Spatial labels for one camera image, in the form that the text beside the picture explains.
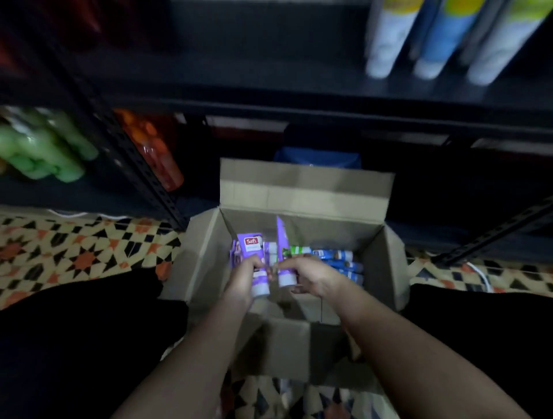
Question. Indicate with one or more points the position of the person's left hand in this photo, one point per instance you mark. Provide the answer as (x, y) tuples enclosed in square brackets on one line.
[(240, 280)]

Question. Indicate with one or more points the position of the person's right hand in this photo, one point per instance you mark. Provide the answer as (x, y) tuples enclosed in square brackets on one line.
[(317, 276)]

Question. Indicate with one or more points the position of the person's left fingers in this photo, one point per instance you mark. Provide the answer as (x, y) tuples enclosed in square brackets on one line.
[(255, 262)]

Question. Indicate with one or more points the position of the person's right fingers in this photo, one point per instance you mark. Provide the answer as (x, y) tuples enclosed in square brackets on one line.
[(290, 264)]

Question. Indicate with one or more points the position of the purple tube with red label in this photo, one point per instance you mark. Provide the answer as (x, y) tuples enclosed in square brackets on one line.
[(251, 246)]

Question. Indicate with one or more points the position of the purple tube with white cap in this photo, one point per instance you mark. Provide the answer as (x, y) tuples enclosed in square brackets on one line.
[(282, 241)]

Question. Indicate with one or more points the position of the person's left forearm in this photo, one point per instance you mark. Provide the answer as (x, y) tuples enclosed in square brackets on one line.
[(194, 367)]

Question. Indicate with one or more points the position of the person's right forearm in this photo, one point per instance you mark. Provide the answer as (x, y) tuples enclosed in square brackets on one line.
[(410, 358)]

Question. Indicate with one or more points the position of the green tube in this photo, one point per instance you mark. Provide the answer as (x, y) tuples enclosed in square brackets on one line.
[(299, 251)]

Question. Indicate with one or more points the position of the white and purple tube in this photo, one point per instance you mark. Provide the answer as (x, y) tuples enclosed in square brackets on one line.
[(271, 251)]

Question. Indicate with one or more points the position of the blue tube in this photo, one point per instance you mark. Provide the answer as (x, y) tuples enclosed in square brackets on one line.
[(348, 265), (332, 254), (353, 277)]

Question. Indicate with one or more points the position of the brown cardboard box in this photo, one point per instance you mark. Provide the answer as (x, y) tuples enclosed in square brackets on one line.
[(302, 194)]

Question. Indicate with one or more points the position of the blue container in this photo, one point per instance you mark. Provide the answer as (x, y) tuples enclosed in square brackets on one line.
[(317, 157)]

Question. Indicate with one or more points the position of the white shelf label strip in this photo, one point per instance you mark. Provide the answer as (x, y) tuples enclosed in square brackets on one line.
[(514, 146), (246, 124), (406, 137)]

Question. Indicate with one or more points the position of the orange bottle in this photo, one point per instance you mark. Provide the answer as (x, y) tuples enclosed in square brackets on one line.
[(157, 151)]

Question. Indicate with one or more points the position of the black metal shelf rack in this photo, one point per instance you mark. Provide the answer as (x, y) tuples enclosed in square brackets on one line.
[(276, 95)]

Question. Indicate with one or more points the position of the person's left leg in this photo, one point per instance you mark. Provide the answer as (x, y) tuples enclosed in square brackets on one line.
[(86, 345)]

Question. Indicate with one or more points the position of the person's leg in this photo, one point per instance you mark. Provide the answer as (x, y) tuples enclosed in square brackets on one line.
[(488, 336), (86, 345)]

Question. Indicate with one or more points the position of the person's right leg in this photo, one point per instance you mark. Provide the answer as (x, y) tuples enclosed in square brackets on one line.
[(488, 336)]

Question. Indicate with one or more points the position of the cluster of green bottles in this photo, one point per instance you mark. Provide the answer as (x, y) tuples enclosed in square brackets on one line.
[(39, 146)]

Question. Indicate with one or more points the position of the white spray can yellow cap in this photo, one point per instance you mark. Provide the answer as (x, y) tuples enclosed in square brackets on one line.
[(391, 39)]

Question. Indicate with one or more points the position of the blue spray can yellow cap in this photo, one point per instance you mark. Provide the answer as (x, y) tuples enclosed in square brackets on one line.
[(445, 39)]

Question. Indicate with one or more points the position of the white spray can green cap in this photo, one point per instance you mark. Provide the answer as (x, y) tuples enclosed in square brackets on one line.
[(501, 47)]

